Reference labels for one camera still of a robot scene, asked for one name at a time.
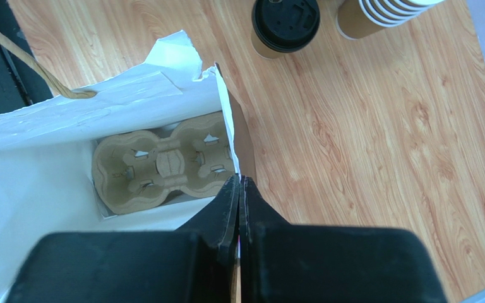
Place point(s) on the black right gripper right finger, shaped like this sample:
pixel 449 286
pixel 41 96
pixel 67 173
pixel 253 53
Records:
pixel 284 262

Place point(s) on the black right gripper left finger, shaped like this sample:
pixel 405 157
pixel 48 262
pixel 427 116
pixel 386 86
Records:
pixel 194 263

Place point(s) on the single cardboard cup carrier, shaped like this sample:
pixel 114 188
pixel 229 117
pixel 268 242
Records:
pixel 137 171

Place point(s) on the brown paper bag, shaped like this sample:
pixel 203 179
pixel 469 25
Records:
pixel 46 149

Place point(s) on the brown paper coffee cup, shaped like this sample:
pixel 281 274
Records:
pixel 262 49

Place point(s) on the black plastic cup lid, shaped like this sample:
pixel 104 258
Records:
pixel 285 26

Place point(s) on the stack of paper cups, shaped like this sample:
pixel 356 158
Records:
pixel 357 19

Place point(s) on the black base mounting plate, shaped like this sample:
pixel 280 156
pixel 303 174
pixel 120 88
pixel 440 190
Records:
pixel 19 85

